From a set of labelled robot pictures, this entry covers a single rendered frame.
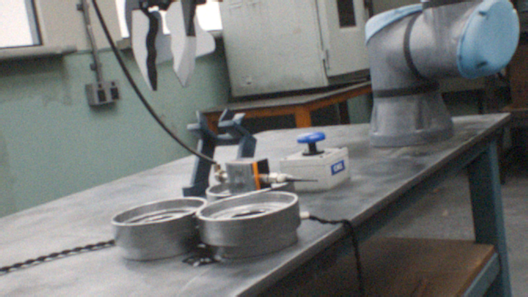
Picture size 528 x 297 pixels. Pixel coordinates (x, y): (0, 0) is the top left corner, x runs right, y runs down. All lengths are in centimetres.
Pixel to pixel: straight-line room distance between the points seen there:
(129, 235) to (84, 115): 204
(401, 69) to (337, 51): 189
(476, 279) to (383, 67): 42
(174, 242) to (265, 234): 10
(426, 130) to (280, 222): 55
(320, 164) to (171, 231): 26
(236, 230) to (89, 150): 211
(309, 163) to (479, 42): 33
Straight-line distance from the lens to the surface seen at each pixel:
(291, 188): 74
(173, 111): 306
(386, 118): 113
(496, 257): 137
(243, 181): 74
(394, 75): 112
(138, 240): 67
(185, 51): 70
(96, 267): 69
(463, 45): 101
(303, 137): 87
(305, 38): 298
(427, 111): 113
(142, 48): 74
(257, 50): 313
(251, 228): 61
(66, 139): 263
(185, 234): 66
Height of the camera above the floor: 99
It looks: 8 degrees down
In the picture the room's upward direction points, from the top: 9 degrees counter-clockwise
